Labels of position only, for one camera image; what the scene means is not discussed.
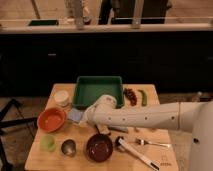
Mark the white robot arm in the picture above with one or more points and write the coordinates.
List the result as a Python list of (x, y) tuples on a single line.
[(193, 117)]

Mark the metal cup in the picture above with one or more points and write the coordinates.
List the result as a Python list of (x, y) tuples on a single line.
[(68, 148)]

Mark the black tripod stand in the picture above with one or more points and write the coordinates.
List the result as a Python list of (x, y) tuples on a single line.
[(6, 166)]

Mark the blue sponge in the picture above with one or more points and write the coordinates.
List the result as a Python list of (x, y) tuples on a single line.
[(75, 115)]

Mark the silver fork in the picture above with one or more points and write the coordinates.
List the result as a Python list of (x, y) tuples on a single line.
[(145, 142)]

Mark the green plastic cup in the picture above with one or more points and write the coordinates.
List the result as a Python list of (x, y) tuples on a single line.
[(47, 143)]

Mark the dark purple bowl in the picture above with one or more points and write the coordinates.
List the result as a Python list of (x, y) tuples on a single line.
[(99, 147)]

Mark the white paper cup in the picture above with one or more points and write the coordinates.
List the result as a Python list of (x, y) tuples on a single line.
[(61, 98)]

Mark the grey triangular cloth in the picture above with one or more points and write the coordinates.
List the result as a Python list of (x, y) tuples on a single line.
[(121, 129)]

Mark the white dish brush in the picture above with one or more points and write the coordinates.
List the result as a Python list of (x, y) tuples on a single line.
[(121, 142)]

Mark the green plastic tray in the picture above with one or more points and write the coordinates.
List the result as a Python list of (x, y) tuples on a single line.
[(89, 88)]

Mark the dark red grapes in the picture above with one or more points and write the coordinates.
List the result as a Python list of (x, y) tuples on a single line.
[(130, 95)]

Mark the orange bowl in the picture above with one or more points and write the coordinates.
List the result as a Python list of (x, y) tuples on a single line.
[(51, 119)]

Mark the dark green flat object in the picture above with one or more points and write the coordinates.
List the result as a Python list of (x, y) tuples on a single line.
[(43, 23)]

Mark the dark counter cabinet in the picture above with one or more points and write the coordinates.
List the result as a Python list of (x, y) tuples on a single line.
[(33, 59)]

